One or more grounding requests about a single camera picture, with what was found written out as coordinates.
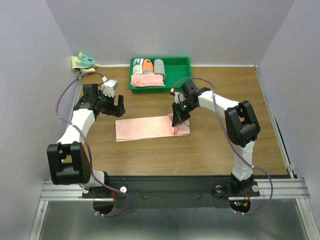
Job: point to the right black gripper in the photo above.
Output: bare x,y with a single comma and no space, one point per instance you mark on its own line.
178,116

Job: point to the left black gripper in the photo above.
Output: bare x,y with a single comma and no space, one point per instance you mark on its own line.
117,111

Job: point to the pink towel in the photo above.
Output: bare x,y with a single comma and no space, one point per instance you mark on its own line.
147,80
149,128

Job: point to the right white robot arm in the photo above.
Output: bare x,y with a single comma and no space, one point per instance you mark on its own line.
237,119

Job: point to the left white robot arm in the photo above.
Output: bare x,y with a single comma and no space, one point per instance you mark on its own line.
70,159

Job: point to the pink rolled towel in tray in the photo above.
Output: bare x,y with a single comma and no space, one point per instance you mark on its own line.
147,80

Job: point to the white green rolled towel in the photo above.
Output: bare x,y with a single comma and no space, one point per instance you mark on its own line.
137,66

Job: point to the green plastic tray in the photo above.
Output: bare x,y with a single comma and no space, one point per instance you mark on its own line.
175,68

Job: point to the orange rolled towel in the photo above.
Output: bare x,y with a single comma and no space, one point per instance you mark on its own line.
147,67

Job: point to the grey rolled towel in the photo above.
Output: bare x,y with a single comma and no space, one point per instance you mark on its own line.
159,68

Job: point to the yellow green crumpled towel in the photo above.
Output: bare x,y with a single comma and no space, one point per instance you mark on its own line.
81,64

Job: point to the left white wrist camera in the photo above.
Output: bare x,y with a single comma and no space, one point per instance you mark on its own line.
109,87

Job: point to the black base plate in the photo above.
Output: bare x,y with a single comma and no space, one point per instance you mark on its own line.
173,192

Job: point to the aluminium frame rail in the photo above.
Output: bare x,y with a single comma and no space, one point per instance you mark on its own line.
204,153

